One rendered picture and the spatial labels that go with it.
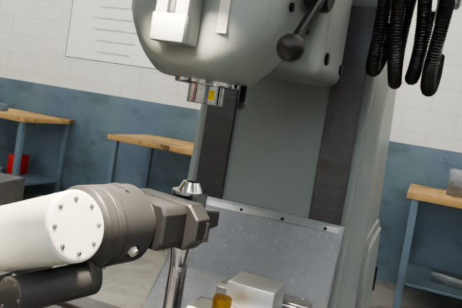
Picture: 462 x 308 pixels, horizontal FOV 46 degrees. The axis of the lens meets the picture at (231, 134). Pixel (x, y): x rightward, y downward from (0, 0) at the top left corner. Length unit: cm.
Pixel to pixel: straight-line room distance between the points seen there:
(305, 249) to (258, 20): 53
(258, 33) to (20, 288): 35
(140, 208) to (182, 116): 476
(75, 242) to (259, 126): 62
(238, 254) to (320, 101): 33
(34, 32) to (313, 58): 577
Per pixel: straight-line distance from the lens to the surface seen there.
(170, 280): 73
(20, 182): 89
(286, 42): 56
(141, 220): 59
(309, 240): 103
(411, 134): 484
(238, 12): 60
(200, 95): 68
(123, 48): 574
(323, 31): 78
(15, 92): 651
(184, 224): 64
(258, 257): 104
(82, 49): 602
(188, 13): 58
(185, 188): 69
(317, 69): 77
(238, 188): 108
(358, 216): 105
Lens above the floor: 128
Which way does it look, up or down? 3 degrees down
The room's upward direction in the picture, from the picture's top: 9 degrees clockwise
